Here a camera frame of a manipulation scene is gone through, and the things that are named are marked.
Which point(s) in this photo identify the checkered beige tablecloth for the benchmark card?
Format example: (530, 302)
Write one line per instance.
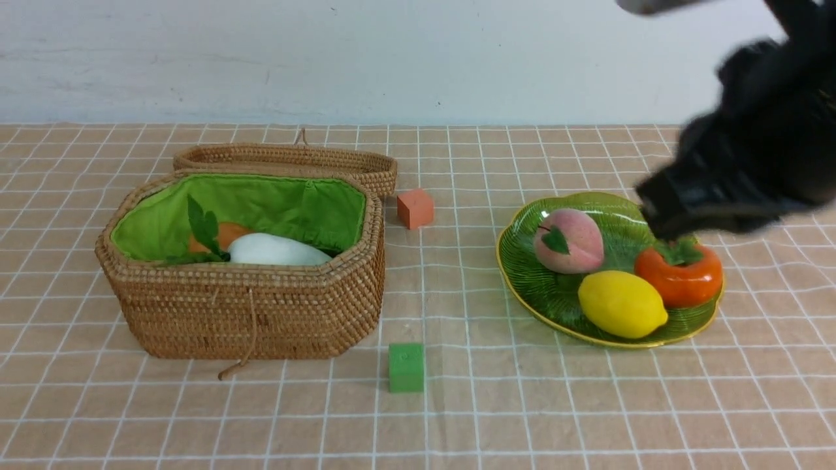
(755, 390)

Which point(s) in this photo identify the orange persimmon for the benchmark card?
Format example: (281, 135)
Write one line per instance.
(684, 272)

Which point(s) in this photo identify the pink peach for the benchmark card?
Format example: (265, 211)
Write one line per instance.
(569, 241)

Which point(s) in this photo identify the yellow lemon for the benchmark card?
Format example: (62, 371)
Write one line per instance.
(621, 304)

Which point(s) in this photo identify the woven wicker basket green lining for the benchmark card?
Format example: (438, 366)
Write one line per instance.
(182, 298)

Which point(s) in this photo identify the white radish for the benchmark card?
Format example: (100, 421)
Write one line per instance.
(254, 248)

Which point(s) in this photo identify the woven wicker basket lid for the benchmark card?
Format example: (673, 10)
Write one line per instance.
(376, 172)

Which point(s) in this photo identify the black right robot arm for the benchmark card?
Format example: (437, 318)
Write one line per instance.
(809, 27)

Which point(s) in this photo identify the green foam cube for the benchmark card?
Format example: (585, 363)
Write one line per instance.
(407, 368)

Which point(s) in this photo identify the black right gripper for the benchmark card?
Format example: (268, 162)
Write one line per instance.
(766, 152)

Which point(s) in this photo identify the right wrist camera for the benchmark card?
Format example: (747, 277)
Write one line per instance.
(651, 8)

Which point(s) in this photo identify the brown potato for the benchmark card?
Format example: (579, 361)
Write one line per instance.
(228, 233)

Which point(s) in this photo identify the orange foam cube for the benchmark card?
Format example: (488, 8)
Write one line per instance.
(415, 208)

